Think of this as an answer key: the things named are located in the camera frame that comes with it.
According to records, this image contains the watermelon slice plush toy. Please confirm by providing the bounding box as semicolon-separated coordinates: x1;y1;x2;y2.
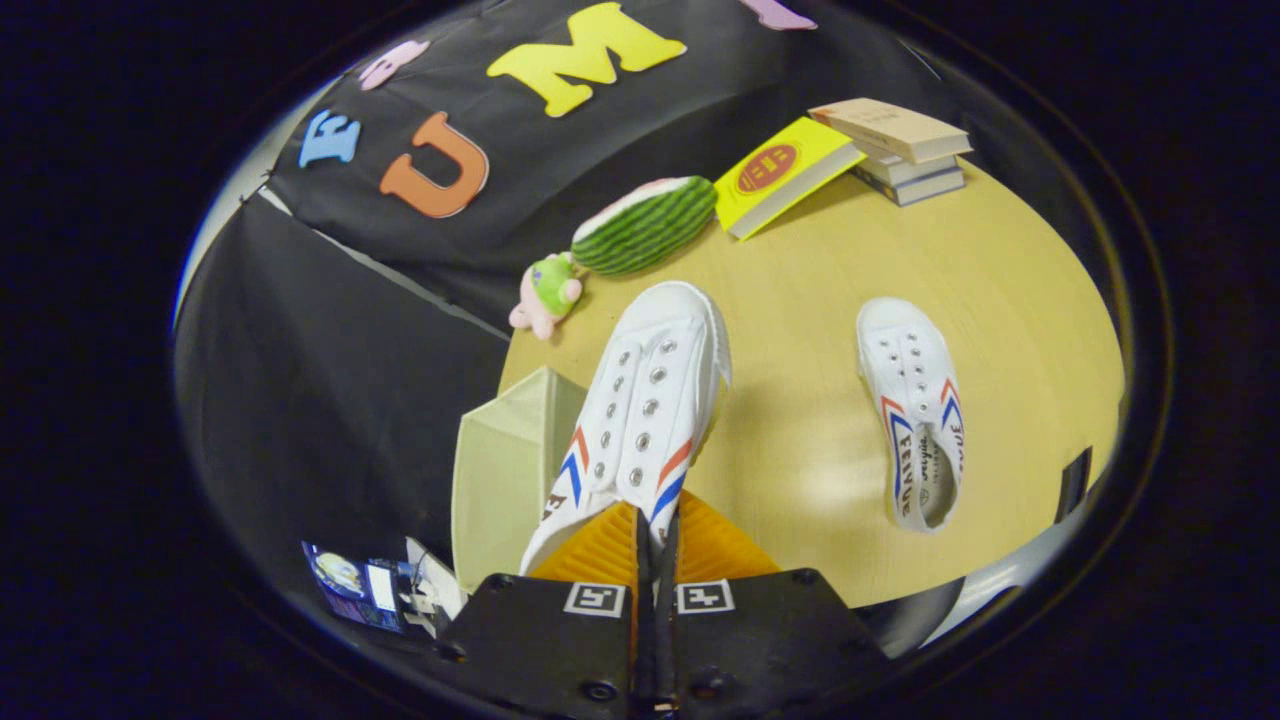
571;177;720;278

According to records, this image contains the white book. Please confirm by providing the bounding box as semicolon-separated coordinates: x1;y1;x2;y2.
850;140;963;187

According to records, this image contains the yellow book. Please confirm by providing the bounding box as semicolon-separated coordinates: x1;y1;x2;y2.
714;117;868;242

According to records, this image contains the black backdrop cloth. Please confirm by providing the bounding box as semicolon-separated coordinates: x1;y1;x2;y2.
175;0;956;593

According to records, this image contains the white paper clutter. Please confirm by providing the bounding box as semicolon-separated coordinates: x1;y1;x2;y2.
404;537;468;638

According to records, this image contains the white striped canvas shoe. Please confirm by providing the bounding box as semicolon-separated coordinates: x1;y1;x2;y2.
518;281;734;579
856;297;967;534

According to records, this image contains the tan cover book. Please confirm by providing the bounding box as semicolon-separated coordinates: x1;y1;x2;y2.
808;98;974;166

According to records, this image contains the pink and green plush toy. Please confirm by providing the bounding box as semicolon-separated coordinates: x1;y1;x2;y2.
508;252;585;343

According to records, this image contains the pale green fabric storage box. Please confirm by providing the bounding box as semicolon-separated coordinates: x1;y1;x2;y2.
451;366;590;594

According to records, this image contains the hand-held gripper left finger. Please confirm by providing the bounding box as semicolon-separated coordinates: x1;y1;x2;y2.
437;500;652;717

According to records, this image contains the blue printed box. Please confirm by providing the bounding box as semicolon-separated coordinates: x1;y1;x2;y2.
303;542;417;634

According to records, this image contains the dark cover book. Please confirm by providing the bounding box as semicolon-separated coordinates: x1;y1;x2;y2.
852;163;968;208

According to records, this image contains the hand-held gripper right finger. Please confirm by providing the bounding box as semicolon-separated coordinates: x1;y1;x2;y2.
655;490;893;717

